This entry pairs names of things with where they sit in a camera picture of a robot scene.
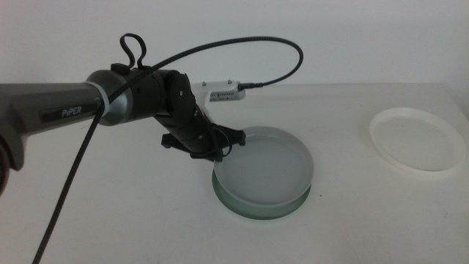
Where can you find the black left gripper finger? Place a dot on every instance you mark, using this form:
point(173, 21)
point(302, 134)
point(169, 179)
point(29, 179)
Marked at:
point(234, 135)
point(210, 154)

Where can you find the grey shallow bowl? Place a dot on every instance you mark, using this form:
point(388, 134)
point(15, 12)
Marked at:
point(264, 168)

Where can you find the mint green shallow bowl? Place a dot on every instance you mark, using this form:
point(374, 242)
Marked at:
point(256, 215)

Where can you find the white shallow bowl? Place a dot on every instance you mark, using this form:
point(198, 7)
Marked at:
point(417, 141)

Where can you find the black left Piper arm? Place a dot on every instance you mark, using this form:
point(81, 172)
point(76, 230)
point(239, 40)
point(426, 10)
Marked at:
point(44, 106)

